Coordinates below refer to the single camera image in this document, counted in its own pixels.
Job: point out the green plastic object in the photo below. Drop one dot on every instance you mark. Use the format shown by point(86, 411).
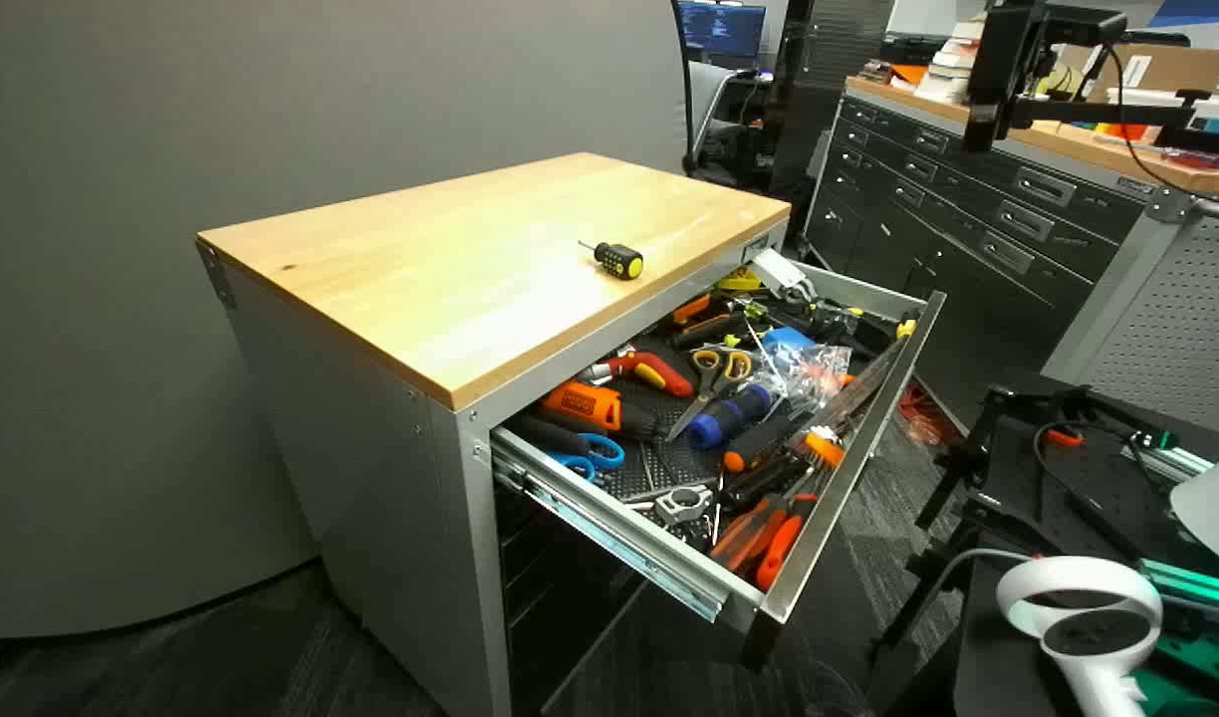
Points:
point(1195, 640)

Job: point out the black tripod stand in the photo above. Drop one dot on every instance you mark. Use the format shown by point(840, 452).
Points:
point(983, 492)

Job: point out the black tool with yellow tip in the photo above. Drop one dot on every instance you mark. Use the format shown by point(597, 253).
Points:
point(885, 329)

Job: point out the clear plastic parts bag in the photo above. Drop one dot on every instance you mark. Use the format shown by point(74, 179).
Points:
point(812, 373)

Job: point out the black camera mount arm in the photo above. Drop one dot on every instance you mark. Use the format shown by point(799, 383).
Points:
point(1021, 63)

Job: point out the cardboard box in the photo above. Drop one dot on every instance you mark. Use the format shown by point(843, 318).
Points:
point(1152, 70)

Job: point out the grey metal tool drawer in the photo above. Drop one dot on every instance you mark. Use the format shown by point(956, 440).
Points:
point(843, 440)

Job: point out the grey pegboard panel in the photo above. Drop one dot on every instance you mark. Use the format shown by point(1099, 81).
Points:
point(1168, 318)

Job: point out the grey cabinet with wood top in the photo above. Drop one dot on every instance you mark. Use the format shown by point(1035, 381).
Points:
point(414, 281)

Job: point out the white VR controller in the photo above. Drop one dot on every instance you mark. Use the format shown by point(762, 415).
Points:
point(1080, 622)

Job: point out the small white box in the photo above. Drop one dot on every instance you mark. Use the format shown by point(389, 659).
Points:
point(779, 272)

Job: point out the orange capped black screwdriver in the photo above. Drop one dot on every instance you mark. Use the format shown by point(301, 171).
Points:
point(823, 446)

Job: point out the silver metal wrench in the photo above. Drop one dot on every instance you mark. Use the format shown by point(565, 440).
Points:
point(685, 508)

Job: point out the stubby black yellow screwdriver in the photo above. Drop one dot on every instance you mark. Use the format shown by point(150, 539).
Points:
point(620, 260)

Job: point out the dark workbench with drawers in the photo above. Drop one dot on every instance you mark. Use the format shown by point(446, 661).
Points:
point(956, 241)

